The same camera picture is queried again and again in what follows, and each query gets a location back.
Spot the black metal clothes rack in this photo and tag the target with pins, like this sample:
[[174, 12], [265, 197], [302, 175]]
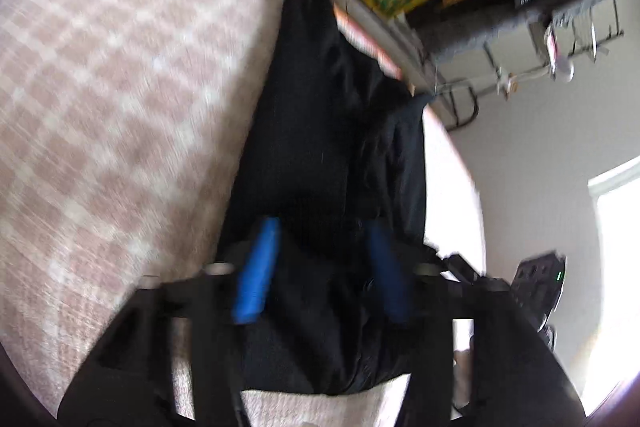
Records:
[[618, 14]]

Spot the bright window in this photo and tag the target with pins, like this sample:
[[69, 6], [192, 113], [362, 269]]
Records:
[[620, 282]]

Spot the grey plaid coat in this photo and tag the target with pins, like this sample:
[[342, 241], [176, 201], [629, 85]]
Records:
[[480, 37]]

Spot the black garment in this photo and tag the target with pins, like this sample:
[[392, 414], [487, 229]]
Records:
[[320, 132]]

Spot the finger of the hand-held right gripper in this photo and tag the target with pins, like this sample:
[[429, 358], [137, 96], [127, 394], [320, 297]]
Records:
[[460, 267]]

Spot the plaid tablecloth table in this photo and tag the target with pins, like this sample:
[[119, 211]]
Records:
[[125, 82]]

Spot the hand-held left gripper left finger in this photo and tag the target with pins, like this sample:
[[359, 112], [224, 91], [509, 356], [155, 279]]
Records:
[[257, 272]]

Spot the pink white garment steamer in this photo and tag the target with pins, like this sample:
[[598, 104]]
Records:
[[562, 72]]

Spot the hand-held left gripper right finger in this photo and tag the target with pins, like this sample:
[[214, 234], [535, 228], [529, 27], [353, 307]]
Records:
[[390, 277]]

